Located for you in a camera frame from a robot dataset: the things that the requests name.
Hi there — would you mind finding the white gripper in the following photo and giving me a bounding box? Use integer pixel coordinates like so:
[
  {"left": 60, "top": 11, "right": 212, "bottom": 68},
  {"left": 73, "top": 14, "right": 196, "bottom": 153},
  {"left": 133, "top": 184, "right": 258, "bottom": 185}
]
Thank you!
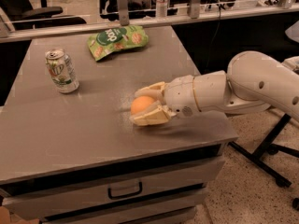
[{"left": 130, "top": 76, "right": 200, "bottom": 126}]

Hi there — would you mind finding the orange fruit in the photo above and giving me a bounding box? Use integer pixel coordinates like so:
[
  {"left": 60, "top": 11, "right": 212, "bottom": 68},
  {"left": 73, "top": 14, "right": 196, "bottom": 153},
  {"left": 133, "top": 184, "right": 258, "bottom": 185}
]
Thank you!
[{"left": 131, "top": 96, "right": 155, "bottom": 115}]

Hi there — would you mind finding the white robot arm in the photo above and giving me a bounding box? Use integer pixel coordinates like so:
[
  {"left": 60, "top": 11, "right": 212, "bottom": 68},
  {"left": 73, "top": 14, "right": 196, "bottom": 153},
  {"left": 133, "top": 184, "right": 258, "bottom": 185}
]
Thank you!
[{"left": 130, "top": 51, "right": 299, "bottom": 126}]

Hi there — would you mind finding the green snack bag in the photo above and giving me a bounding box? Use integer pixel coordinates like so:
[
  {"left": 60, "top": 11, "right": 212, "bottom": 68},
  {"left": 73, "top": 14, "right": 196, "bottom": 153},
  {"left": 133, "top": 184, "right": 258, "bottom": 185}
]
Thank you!
[{"left": 87, "top": 25, "right": 149, "bottom": 62}]

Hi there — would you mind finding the grey drawer cabinet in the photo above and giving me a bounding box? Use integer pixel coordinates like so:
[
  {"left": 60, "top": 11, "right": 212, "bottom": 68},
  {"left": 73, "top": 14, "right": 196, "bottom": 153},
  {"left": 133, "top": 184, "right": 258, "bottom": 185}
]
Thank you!
[{"left": 0, "top": 27, "right": 236, "bottom": 224}]

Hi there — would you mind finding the green white soda can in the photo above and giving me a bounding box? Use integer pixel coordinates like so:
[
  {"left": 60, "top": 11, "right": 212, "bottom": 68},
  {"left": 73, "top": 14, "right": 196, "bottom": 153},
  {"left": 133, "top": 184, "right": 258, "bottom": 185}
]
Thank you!
[{"left": 45, "top": 49, "right": 79, "bottom": 93}]

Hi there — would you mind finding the clear plastic water bottle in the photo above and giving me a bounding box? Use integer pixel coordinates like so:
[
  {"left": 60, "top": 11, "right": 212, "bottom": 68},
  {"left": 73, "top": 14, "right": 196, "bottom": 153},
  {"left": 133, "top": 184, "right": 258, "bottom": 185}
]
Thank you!
[{"left": 156, "top": 0, "right": 168, "bottom": 18}]

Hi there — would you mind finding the black folding stand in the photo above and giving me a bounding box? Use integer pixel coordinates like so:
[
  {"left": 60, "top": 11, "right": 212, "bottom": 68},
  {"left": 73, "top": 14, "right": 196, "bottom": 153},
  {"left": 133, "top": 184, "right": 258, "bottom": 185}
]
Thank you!
[{"left": 229, "top": 114, "right": 299, "bottom": 188}]

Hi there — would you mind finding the black office chair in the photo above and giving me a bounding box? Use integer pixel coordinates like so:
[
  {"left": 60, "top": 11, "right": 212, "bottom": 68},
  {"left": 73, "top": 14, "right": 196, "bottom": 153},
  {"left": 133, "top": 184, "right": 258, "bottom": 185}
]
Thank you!
[{"left": 0, "top": 0, "right": 86, "bottom": 30}]

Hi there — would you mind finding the black drawer handle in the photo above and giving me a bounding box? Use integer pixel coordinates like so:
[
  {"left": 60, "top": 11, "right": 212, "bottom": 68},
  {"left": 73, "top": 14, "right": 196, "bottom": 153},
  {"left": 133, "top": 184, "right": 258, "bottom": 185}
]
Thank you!
[{"left": 107, "top": 181, "right": 143, "bottom": 200}]

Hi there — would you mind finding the black hanging cable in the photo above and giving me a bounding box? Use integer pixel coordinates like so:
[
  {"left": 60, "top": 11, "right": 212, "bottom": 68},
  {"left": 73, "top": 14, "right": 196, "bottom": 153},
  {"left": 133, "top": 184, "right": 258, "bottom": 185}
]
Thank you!
[{"left": 204, "top": 0, "right": 222, "bottom": 75}]

